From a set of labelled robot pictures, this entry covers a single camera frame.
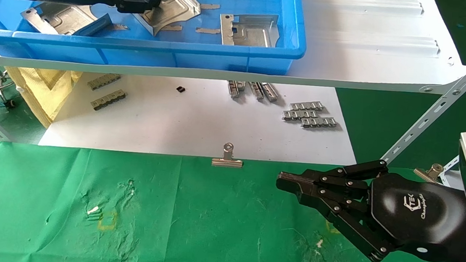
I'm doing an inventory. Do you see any yellow cloth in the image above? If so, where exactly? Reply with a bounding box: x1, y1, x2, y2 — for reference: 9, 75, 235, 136
1, 65, 83, 130

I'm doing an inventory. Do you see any blue plastic bin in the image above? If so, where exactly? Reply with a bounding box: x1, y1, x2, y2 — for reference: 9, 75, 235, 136
0, 0, 311, 79

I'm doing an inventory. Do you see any white board sheet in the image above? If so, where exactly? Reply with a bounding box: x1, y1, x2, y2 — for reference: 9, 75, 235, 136
39, 63, 363, 173

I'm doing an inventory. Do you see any white metal shelf board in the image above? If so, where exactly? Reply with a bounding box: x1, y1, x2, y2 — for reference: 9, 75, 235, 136
0, 0, 466, 107

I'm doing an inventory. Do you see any grey metal clip strip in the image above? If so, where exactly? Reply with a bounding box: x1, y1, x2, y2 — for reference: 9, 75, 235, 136
87, 72, 122, 93
247, 82, 266, 101
260, 82, 280, 102
282, 108, 319, 123
91, 87, 128, 113
300, 115, 338, 131
290, 100, 325, 113
226, 80, 247, 100

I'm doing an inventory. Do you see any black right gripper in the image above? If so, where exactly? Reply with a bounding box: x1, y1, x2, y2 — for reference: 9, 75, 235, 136
269, 151, 466, 262

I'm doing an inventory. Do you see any green table cloth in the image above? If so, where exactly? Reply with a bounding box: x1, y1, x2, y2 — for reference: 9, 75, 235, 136
0, 132, 466, 262

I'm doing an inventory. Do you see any bent sheet metal part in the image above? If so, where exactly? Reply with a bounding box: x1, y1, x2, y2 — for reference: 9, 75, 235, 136
218, 10, 282, 50
19, 0, 114, 40
131, 0, 202, 40

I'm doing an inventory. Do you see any silver binder clip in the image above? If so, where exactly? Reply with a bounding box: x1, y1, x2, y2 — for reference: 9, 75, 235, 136
413, 162, 445, 184
212, 142, 245, 169

